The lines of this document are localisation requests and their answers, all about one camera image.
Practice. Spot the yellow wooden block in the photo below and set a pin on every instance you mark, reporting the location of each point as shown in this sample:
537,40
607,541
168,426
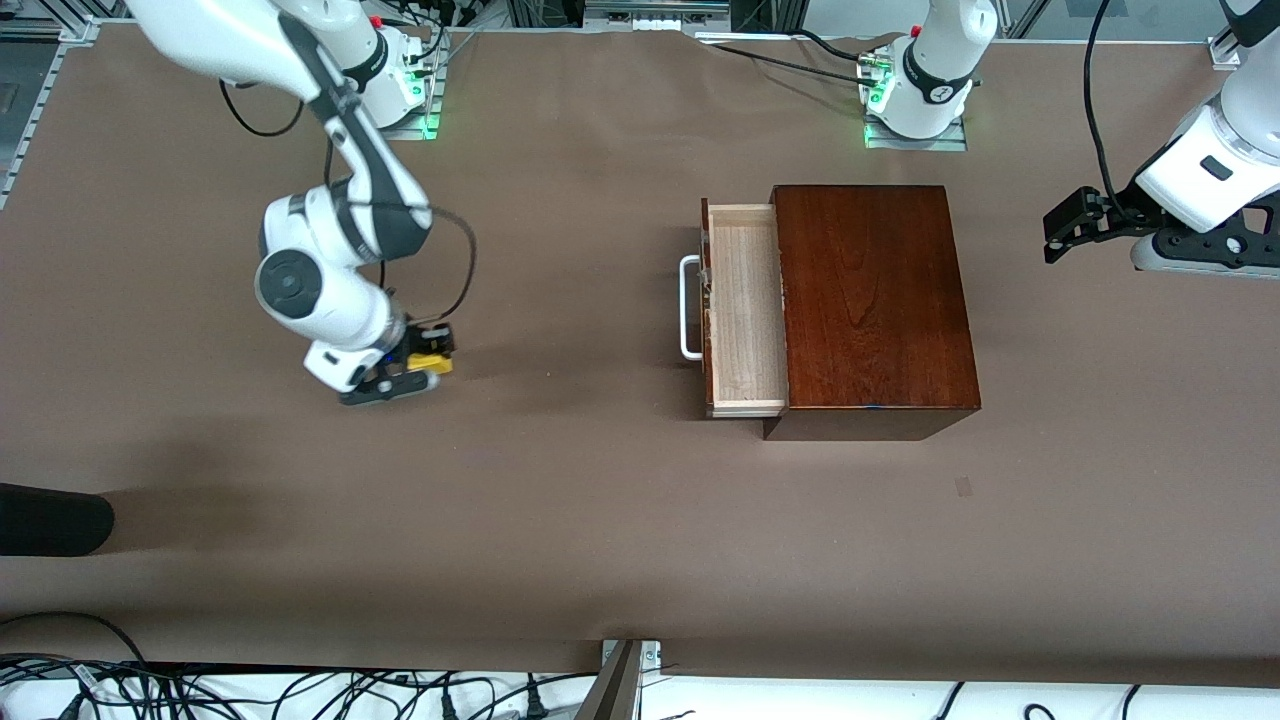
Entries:
428,364

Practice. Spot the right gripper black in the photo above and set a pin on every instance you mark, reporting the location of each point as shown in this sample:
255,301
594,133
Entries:
420,341

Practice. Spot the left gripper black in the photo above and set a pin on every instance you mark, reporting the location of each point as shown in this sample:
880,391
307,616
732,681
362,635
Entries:
1117,213

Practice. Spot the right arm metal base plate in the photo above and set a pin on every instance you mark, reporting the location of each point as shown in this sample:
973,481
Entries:
400,132

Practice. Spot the aluminium frame structure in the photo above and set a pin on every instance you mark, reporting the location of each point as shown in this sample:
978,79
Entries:
650,12

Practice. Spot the aluminium table edge rail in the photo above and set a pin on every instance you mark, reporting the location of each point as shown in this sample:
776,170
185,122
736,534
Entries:
40,90
1225,52

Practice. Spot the dark brown wooden box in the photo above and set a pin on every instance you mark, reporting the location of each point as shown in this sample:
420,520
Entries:
870,300

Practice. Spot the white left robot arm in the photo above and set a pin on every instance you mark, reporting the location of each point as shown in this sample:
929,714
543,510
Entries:
935,70

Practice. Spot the brown paper table cover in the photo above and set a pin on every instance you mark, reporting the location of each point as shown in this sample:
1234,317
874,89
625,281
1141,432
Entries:
550,500

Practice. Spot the aluminium frame post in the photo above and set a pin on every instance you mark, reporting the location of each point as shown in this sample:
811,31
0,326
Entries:
618,685

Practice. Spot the black cylinder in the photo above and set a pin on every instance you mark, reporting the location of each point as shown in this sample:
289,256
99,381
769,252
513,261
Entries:
50,520

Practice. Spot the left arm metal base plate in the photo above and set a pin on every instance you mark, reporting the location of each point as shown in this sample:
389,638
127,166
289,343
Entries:
930,145

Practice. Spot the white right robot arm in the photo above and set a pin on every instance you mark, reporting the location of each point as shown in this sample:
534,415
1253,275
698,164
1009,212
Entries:
320,290

